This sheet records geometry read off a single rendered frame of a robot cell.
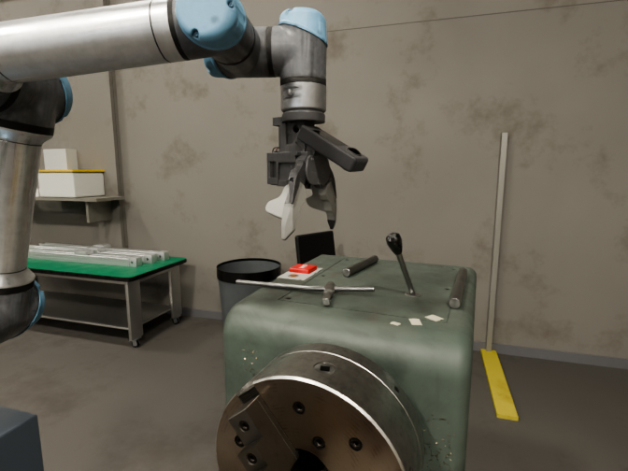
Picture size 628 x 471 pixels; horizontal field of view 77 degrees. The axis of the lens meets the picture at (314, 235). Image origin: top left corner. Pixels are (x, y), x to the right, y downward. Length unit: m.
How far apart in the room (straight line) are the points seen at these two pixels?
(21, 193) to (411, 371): 0.74
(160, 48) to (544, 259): 3.38
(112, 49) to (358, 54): 3.18
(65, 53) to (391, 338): 0.63
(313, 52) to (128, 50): 0.26
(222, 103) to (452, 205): 2.32
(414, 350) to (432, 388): 0.06
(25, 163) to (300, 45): 0.51
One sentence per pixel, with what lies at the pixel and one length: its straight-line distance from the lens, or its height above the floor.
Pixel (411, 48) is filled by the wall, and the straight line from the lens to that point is 3.64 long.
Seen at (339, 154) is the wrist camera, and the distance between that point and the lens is 0.61.
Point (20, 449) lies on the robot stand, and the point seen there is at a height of 1.06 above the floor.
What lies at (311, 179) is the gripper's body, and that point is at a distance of 0.64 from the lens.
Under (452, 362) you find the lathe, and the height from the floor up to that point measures 1.22.
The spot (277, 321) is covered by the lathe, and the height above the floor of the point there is 1.24.
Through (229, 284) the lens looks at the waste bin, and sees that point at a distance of 3.36.
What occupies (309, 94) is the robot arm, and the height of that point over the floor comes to 1.64.
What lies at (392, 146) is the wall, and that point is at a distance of 3.51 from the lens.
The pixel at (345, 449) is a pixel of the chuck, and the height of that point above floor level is 1.15.
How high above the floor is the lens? 1.53
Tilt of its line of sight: 9 degrees down
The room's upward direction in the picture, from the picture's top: straight up
